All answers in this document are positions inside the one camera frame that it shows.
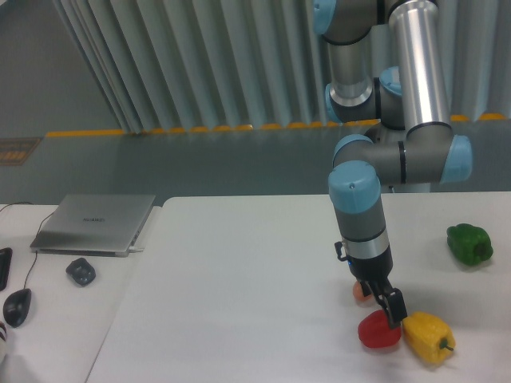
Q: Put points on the silver closed laptop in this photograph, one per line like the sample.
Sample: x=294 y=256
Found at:
x=86 y=224

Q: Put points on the black keyboard edge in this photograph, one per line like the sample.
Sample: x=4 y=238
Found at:
x=5 y=261

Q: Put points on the brown egg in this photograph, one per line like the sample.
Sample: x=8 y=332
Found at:
x=358 y=294

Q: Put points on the beige striped sleeve forearm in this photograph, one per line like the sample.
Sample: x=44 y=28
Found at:
x=3 y=342

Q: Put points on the yellow bell pepper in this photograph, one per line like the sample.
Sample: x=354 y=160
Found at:
x=429 y=337

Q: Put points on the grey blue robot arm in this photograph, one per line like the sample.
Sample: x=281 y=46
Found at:
x=429 y=152

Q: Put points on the green bell pepper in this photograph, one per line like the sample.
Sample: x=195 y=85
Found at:
x=470 y=245

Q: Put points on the small dark grey tray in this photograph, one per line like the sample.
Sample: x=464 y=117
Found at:
x=81 y=272

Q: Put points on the black computer mouse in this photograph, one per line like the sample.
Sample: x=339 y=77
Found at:
x=17 y=307

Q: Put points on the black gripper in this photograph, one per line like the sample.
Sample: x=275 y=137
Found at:
x=372 y=275

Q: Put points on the red bell pepper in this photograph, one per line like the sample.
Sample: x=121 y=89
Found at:
x=374 y=331

